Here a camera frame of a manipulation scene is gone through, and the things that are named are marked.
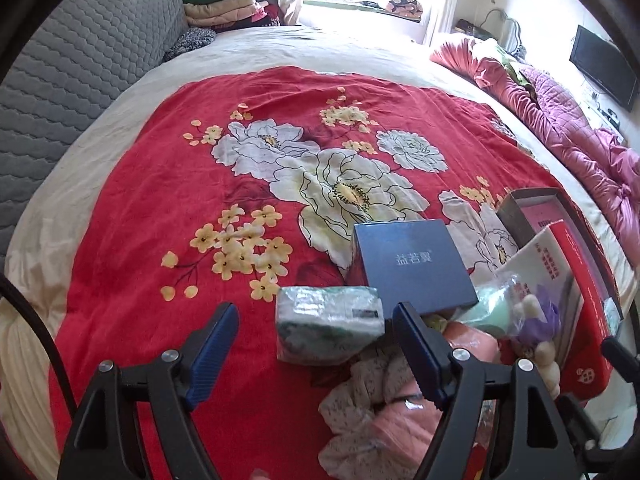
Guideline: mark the purple plush toy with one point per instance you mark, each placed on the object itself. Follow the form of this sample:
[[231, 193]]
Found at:
[[542, 325]]

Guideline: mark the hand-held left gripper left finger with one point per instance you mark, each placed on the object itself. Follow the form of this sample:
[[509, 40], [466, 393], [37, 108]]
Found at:
[[215, 355]]

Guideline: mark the green plush toy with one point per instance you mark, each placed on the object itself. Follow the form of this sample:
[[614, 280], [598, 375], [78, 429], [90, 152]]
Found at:
[[492, 305]]

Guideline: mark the dark patterned pillow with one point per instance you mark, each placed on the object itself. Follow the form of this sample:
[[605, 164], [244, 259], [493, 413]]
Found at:
[[190, 42]]

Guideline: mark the black television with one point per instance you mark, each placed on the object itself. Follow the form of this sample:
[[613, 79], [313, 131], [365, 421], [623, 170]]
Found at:
[[600, 67]]

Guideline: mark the red floral blanket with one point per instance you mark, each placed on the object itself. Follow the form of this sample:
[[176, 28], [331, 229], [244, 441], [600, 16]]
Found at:
[[150, 210]]

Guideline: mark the beige folded blanket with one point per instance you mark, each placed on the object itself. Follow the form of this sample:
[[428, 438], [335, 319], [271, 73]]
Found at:
[[220, 12]]

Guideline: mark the patterned orange blanket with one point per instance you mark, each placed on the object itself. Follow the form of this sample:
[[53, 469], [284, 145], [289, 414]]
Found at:
[[402, 6]]

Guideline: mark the red white tissue package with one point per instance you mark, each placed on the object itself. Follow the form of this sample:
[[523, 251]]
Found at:
[[590, 285]]

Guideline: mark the dark blue box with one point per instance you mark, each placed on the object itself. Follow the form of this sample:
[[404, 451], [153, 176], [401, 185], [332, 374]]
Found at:
[[415, 265]]

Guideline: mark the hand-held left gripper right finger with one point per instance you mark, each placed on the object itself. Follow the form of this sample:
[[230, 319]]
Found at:
[[415, 345]]

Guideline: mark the cream bunny plush toy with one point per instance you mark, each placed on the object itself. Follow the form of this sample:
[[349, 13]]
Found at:
[[545, 365]]

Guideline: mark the pink quilt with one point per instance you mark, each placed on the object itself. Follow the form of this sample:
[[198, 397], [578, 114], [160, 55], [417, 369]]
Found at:
[[575, 125]]

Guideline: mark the grey quilted headboard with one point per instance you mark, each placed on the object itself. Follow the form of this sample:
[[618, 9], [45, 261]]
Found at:
[[75, 60]]

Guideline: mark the green white tissue pack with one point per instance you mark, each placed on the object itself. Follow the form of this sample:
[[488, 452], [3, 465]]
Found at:
[[325, 320]]

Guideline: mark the grey shallow box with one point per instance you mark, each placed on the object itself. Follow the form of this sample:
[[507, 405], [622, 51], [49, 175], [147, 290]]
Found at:
[[507, 215]]

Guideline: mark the leopard print scrunchie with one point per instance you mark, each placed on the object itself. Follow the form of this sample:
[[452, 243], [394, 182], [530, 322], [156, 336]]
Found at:
[[360, 385]]

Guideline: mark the green cloth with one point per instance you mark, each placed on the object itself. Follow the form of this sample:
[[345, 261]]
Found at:
[[510, 65]]

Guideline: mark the pink book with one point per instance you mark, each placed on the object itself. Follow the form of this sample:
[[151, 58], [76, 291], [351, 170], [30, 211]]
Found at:
[[537, 217]]

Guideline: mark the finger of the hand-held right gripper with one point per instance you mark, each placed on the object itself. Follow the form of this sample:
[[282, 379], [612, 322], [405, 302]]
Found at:
[[575, 412], [620, 355]]

